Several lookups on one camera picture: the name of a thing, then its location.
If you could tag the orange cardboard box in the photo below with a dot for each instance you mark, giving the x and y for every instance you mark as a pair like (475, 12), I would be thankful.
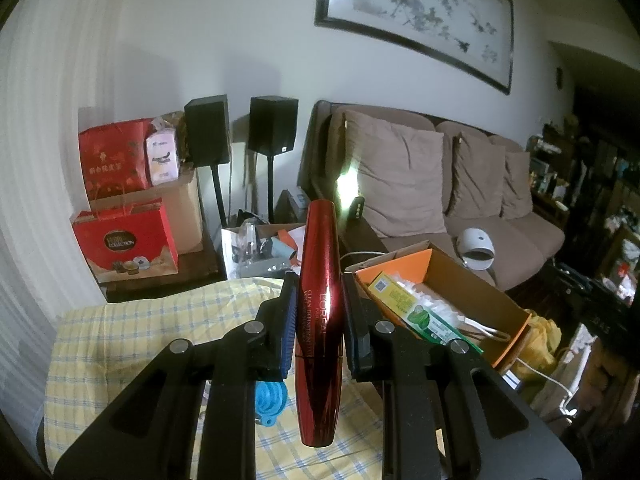
(480, 280)

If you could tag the blue collapsible funnel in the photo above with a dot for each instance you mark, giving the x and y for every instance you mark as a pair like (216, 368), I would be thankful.
(270, 402)

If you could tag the medium brown cushion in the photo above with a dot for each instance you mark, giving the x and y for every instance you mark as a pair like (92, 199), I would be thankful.
(475, 175)

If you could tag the large brown cushion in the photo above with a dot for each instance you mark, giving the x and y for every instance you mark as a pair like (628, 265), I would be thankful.
(395, 175)

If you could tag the box of clutter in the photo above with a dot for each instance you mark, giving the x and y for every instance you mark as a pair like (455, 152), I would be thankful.
(260, 250)

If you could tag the dark cluttered shelf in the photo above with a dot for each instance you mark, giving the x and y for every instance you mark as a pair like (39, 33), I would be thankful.
(590, 200)

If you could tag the red mascara tube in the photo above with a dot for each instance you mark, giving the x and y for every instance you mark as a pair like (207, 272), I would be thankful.
(320, 310)

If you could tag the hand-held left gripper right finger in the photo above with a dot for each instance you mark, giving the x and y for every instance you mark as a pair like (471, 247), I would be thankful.
(352, 330)

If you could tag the white curtain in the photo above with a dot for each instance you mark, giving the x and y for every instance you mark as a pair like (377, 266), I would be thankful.
(40, 160)

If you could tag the yellow plaid tablecloth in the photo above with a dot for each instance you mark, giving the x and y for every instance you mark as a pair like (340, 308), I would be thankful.
(125, 330)

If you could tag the white paper bag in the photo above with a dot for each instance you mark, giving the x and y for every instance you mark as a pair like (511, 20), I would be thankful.
(572, 370)

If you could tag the brown cardboard box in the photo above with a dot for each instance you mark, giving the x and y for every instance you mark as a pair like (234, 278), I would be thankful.
(187, 215)

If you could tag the yellow plastic bag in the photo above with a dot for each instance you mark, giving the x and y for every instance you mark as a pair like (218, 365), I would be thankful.
(542, 345)

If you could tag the black speaker stand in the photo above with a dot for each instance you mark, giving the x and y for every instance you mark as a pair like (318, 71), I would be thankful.
(271, 187)
(218, 195)

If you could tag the brown sofa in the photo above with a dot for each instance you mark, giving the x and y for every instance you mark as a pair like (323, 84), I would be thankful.
(515, 245)

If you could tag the red gift bag gold label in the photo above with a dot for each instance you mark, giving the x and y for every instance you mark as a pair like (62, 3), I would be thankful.
(125, 240)

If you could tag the red gift box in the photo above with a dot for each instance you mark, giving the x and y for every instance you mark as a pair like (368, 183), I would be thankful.
(112, 160)

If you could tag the black device with light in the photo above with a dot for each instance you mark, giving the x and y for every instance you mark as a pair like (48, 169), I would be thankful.
(350, 195)

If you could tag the pink tissue pack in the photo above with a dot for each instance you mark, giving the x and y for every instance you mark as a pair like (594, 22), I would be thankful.
(162, 155)

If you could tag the white dome nail lamp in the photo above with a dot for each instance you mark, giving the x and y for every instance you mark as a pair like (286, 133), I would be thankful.
(475, 247)

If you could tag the green yellow toothpaste box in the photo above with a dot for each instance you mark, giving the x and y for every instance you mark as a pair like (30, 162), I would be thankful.
(415, 310)

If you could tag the black speaker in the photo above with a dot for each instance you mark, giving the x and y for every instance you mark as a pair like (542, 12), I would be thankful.
(206, 130)
(272, 125)

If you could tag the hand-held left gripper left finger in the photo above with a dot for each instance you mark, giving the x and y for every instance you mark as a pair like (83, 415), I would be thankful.
(286, 330)

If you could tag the framed ink painting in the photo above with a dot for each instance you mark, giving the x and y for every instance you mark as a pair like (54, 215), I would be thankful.
(420, 5)

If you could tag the small brown cushion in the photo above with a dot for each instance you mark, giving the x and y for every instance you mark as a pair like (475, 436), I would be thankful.
(517, 185)

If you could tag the white box blue stripe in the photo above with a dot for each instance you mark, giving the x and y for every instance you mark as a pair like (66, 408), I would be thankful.
(511, 380)

